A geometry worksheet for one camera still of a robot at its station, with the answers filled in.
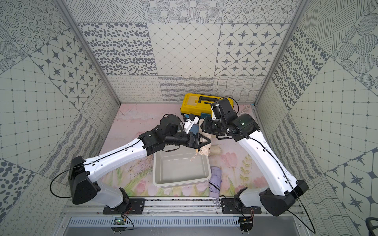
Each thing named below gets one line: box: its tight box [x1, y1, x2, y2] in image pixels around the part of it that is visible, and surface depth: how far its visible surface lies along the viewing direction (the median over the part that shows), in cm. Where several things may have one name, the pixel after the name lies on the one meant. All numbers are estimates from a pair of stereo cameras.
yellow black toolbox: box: [180, 93, 235, 118], surface depth 100 cm
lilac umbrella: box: [209, 166, 222, 199], surface depth 79 cm
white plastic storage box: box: [152, 151, 212, 188], surface depth 87 cm
